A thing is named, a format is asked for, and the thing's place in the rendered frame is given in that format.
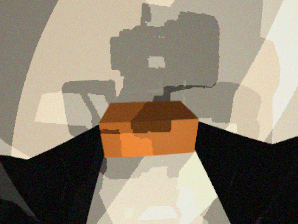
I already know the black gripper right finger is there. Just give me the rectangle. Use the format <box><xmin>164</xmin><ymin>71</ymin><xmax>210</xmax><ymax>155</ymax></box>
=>
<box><xmin>194</xmin><ymin>121</ymin><xmax>298</xmax><ymax>224</ymax></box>

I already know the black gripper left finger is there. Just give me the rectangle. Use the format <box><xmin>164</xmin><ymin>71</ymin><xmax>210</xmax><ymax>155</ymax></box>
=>
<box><xmin>0</xmin><ymin>124</ymin><xmax>104</xmax><ymax>224</ymax></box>

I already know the orange block with dark blue face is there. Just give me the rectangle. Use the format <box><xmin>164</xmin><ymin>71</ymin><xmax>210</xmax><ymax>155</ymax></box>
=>
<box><xmin>98</xmin><ymin>101</ymin><xmax>198</xmax><ymax>157</ymax></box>

